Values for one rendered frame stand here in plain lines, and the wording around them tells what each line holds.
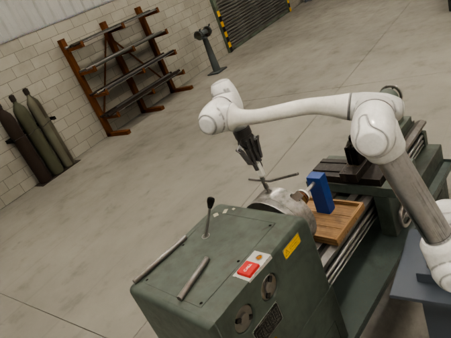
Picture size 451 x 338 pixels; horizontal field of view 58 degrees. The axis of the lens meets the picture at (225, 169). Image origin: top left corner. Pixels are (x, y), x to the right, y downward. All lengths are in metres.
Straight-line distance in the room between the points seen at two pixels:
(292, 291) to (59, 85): 7.54
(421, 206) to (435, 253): 0.19
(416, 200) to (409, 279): 0.56
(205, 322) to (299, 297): 0.46
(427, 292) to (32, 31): 7.90
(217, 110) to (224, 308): 0.67
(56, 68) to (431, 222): 7.87
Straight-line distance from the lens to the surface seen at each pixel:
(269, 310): 1.53
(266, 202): 1.79
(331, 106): 1.54
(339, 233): 2.04
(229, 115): 1.48
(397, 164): 1.44
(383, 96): 1.52
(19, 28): 8.66
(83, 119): 8.84
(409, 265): 2.05
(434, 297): 1.91
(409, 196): 1.50
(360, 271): 2.36
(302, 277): 1.66
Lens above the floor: 2.16
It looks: 25 degrees down
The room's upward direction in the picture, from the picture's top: 23 degrees counter-clockwise
